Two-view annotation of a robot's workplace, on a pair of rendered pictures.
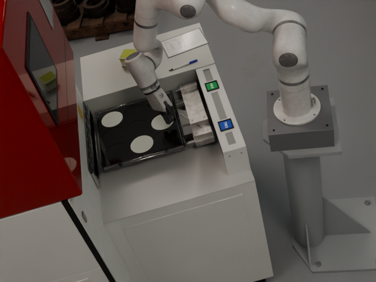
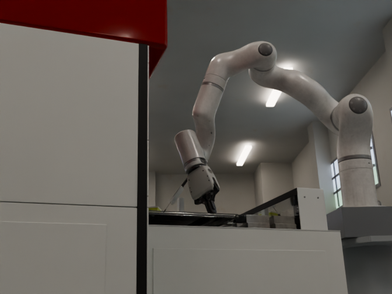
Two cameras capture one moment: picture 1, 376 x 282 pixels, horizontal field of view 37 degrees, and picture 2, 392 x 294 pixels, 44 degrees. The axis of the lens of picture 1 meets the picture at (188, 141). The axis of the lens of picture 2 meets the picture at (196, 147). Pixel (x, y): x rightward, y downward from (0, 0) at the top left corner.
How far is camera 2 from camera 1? 2.06 m
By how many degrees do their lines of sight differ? 66
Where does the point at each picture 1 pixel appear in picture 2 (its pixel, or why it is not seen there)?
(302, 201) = not seen: outside the picture
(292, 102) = (360, 182)
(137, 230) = (174, 264)
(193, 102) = not seen: hidden behind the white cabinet
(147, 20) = (217, 77)
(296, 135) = (374, 211)
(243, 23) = (309, 83)
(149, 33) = (214, 93)
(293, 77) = (359, 146)
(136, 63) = (189, 133)
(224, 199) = (302, 250)
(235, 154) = (311, 197)
